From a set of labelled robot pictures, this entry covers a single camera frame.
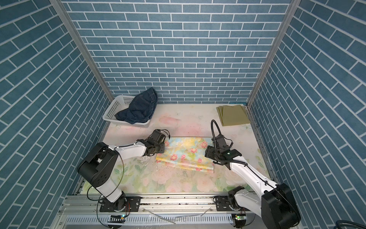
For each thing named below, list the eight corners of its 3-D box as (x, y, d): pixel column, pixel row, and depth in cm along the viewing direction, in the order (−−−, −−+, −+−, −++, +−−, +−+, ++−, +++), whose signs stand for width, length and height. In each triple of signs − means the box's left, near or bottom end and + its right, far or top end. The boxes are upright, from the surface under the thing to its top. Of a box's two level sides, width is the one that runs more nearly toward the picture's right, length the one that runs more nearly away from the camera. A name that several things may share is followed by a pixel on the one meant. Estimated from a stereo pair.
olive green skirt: (219, 126, 110) (220, 123, 108) (216, 107, 123) (217, 104, 121) (249, 126, 111) (250, 123, 108) (243, 108, 124) (244, 105, 121)
